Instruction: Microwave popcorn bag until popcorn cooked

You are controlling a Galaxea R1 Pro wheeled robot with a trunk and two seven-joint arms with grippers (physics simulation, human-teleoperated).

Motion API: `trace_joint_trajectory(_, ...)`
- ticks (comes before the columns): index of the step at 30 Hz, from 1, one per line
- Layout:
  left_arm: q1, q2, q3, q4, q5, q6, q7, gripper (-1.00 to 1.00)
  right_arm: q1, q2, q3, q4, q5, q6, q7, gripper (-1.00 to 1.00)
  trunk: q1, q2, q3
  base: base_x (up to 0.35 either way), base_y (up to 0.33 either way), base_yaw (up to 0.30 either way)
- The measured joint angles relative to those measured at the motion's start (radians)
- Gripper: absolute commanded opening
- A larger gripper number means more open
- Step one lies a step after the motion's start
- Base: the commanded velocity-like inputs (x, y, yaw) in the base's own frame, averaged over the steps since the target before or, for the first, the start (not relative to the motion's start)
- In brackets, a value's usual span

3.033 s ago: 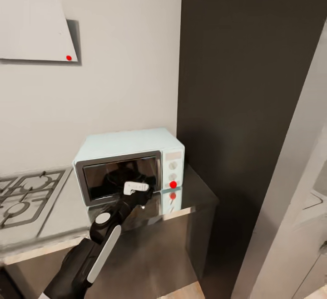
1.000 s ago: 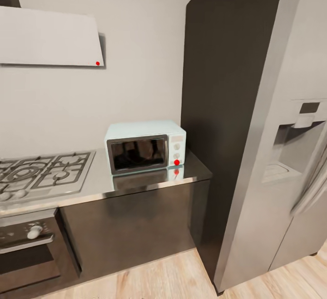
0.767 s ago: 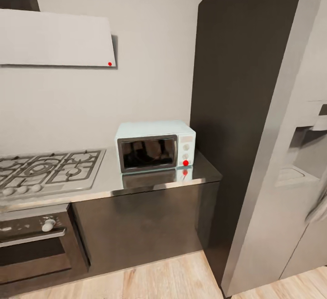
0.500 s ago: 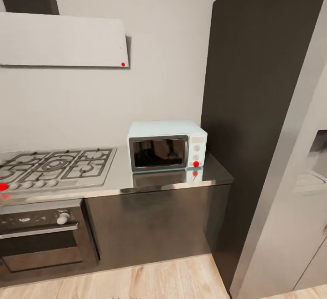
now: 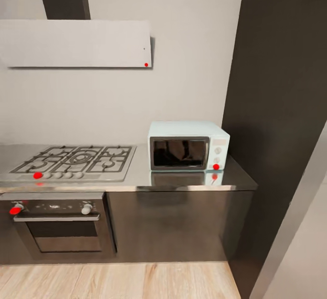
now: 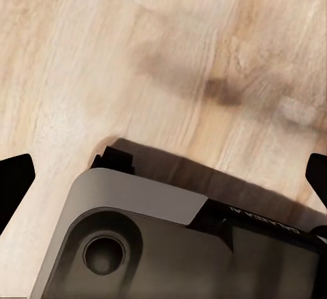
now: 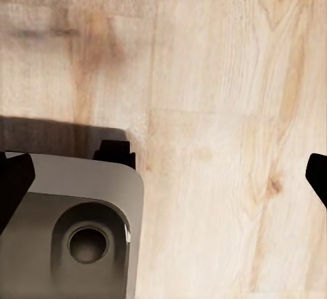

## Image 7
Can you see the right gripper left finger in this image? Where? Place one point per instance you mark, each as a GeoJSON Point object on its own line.
{"type": "Point", "coordinates": [16, 177]}

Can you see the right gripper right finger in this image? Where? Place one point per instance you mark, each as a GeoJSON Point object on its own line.
{"type": "Point", "coordinates": [316, 174]}

